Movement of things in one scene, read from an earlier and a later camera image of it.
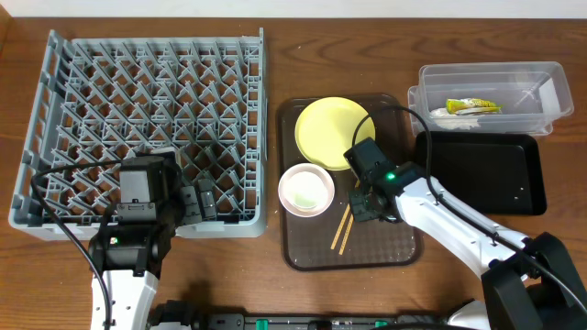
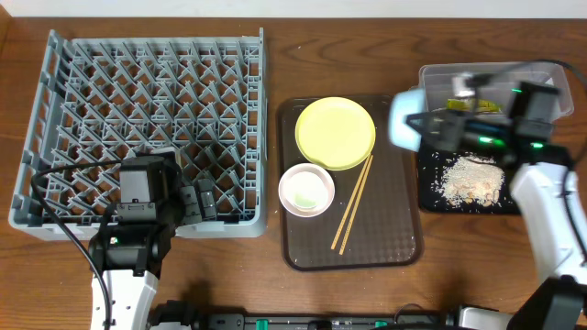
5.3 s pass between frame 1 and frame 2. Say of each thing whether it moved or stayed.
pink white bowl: stayed
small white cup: stayed
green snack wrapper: stayed
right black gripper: moved
